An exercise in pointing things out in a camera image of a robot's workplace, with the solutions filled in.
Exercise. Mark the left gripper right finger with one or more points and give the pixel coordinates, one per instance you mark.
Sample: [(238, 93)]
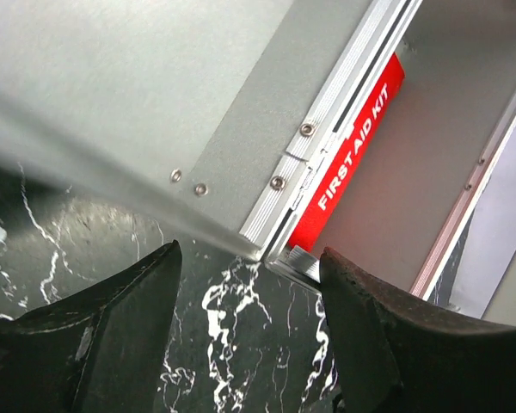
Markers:
[(395, 352)]

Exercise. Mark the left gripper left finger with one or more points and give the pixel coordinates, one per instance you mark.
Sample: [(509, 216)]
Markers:
[(99, 350)]

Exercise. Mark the grey metal case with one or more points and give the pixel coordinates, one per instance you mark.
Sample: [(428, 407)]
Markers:
[(222, 118)]

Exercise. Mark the red first aid pouch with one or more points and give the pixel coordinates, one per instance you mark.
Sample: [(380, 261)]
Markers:
[(348, 157)]

